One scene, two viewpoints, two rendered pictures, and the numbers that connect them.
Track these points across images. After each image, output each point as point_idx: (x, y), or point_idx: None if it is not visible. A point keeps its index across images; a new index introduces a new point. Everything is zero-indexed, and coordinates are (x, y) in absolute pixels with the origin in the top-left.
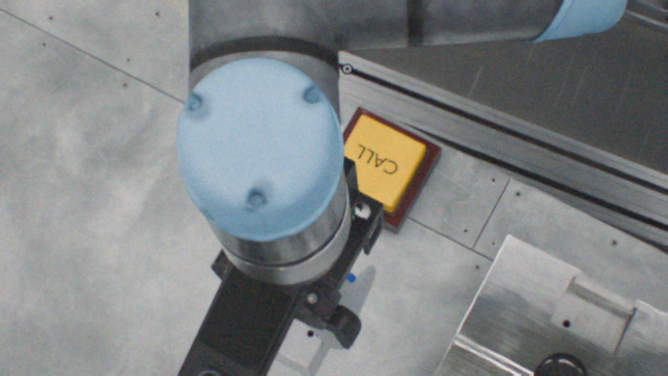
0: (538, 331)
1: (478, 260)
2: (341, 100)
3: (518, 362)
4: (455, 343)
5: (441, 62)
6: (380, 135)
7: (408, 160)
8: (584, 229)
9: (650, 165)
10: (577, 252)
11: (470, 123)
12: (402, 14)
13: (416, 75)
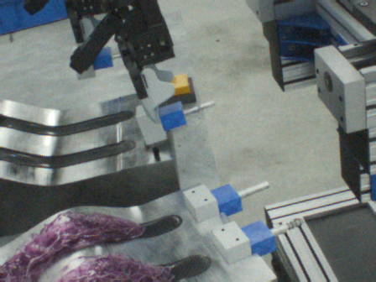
0: (135, 106)
1: None
2: (193, 80)
3: (121, 107)
4: (117, 98)
5: (333, 246)
6: (182, 78)
7: (180, 85)
8: (202, 133)
9: None
10: (192, 136)
11: (315, 264)
12: None
13: (320, 243)
